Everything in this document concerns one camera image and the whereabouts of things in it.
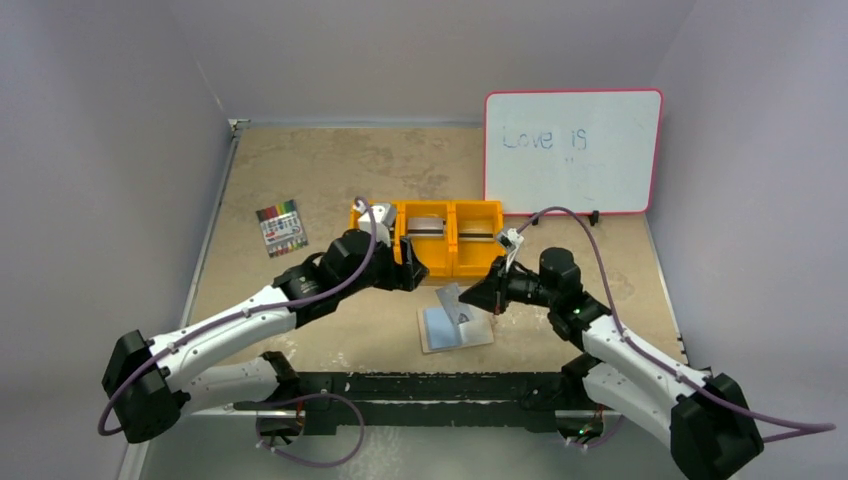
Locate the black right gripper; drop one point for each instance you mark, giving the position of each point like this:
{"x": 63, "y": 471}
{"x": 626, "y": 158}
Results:
{"x": 499, "y": 286}

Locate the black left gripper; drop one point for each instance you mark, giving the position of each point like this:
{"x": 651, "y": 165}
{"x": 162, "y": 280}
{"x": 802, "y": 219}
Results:
{"x": 405, "y": 276}

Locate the grey credit card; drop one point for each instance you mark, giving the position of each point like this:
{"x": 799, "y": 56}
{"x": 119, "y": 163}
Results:
{"x": 458, "y": 312}

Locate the beige leather card holder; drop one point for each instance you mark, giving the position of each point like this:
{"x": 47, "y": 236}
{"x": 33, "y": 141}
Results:
{"x": 438, "y": 333}

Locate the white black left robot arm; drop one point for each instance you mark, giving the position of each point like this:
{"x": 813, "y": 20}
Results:
{"x": 151, "y": 382}

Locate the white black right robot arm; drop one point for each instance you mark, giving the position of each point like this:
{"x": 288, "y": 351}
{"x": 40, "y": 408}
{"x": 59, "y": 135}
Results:
{"x": 695, "y": 416}

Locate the silver magnetic stripe card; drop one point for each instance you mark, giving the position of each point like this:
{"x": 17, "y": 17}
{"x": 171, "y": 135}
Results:
{"x": 426, "y": 227}

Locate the gold magnetic stripe card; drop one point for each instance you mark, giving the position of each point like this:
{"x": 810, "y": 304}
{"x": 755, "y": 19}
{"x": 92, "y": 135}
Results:
{"x": 475, "y": 230}

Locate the yellow three-compartment bin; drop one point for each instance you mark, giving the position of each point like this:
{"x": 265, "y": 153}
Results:
{"x": 447, "y": 258}

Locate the marker pen pack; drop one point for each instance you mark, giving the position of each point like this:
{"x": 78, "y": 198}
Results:
{"x": 282, "y": 228}

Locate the pink-framed whiteboard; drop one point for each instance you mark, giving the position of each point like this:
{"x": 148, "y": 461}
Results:
{"x": 589, "y": 150}

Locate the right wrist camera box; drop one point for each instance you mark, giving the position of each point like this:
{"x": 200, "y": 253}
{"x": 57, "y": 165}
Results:
{"x": 511, "y": 240}

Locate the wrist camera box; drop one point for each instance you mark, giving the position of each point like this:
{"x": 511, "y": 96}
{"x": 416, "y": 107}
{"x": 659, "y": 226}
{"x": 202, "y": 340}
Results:
{"x": 379, "y": 218}
{"x": 511, "y": 240}

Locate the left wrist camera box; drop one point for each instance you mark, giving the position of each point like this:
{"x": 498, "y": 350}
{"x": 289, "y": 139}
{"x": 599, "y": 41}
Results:
{"x": 379, "y": 218}

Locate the black front table rail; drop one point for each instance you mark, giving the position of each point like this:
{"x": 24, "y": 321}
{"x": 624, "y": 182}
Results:
{"x": 538, "y": 402}

